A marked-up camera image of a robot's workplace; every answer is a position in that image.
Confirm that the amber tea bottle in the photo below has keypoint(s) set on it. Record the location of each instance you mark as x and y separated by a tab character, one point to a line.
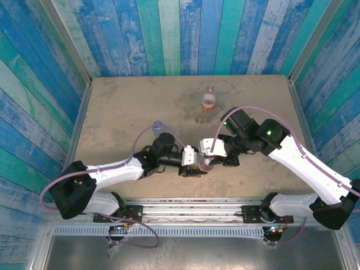
204	169

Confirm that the clear plastic bottle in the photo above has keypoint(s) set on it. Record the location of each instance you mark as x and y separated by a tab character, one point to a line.
157	126

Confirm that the clear bottle red label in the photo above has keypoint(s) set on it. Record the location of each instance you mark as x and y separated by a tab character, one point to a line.
209	101

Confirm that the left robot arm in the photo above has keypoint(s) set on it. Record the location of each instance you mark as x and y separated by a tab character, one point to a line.
112	171

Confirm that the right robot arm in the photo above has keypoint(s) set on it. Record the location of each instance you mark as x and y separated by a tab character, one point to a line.
309	168

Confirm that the steel sheet panel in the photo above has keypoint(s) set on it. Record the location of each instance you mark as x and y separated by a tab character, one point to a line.
197	253

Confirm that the controller board with LEDs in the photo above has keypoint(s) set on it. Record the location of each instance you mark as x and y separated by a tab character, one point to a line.
274	230
119	228

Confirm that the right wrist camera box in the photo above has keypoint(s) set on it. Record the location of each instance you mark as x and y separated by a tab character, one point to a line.
212	147

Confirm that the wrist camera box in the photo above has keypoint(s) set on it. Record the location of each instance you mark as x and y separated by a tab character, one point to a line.
189	156
212	147

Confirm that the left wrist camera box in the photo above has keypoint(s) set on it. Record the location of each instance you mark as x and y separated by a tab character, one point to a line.
189	156

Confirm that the aluminium rail frame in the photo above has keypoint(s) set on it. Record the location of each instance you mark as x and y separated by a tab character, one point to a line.
191	211

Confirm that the aluminium table side rail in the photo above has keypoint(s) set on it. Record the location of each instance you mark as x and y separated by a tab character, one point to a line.
76	132
301	112

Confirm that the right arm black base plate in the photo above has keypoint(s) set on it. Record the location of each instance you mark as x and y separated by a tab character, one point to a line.
250	214

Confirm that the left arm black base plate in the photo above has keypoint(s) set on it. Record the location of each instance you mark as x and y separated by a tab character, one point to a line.
135	214

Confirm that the aluminium corner post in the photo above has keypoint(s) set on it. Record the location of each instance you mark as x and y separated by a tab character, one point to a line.
70	45
315	42

